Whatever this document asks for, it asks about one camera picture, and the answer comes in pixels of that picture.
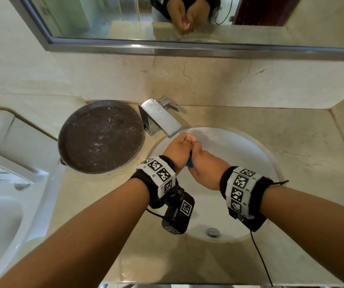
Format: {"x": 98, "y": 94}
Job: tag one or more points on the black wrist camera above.
{"x": 179, "y": 212}
{"x": 253, "y": 223}

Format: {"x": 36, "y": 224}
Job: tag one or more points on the chrome overflow cap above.
{"x": 213, "y": 232}

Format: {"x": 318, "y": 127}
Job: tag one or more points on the person's right hand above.
{"x": 208, "y": 169}

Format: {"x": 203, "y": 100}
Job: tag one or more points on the beige marble sink countertop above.
{"x": 294, "y": 146}

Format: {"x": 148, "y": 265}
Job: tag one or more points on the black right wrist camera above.
{"x": 253, "y": 223}

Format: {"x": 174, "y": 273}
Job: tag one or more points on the teal cleaning cloth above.
{"x": 190, "y": 162}

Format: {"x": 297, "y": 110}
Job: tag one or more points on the person's right forearm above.
{"x": 318, "y": 230}

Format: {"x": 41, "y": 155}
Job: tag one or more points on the round dark brown tray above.
{"x": 100, "y": 137}

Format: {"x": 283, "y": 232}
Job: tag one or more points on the person's left forearm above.
{"x": 79, "y": 242}

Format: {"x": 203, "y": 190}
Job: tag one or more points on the white ceramic sink basin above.
{"x": 235, "y": 146}

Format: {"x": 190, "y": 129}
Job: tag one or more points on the white toilet seat lid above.
{"x": 1, "y": 173}

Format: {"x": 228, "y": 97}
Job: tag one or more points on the chrome faucet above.
{"x": 160, "y": 116}

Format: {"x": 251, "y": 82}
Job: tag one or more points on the steel framed mirror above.
{"x": 190, "y": 47}

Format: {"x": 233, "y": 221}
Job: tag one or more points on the white toilet bowl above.
{"x": 7, "y": 218}

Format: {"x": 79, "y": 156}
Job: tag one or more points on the marker wristband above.
{"x": 155, "y": 173}
{"x": 241, "y": 188}

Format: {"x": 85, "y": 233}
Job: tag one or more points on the person's left hand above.
{"x": 178, "y": 149}

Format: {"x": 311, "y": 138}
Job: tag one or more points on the white toilet tank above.
{"x": 28, "y": 143}

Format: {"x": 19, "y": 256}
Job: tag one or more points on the left marker wristband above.
{"x": 155, "y": 173}

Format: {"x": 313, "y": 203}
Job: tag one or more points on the right marker wristband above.
{"x": 241, "y": 188}

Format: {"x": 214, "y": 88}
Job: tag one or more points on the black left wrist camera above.
{"x": 179, "y": 212}

